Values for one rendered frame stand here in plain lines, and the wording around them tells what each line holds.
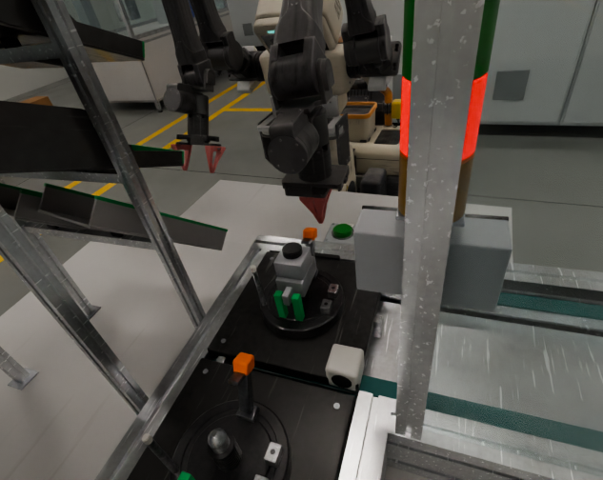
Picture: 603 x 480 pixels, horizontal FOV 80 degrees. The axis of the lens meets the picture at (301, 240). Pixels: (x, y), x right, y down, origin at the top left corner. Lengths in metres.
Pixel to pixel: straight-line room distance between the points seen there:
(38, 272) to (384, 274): 0.36
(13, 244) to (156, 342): 0.43
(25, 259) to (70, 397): 0.42
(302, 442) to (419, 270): 0.29
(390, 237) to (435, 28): 0.16
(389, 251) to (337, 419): 0.26
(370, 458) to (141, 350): 0.50
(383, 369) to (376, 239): 0.33
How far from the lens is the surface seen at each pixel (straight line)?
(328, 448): 0.50
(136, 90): 5.86
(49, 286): 0.49
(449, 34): 0.22
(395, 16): 3.43
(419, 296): 0.31
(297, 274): 0.53
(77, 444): 0.77
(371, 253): 0.32
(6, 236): 0.45
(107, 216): 0.57
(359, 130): 1.51
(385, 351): 0.62
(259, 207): 1.10
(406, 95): 0.25
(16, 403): 0.90
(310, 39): 0.55
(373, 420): 0.53
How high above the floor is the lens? 1.43
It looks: 38 degrees down
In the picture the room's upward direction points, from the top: 10 degrees counter-clockwise
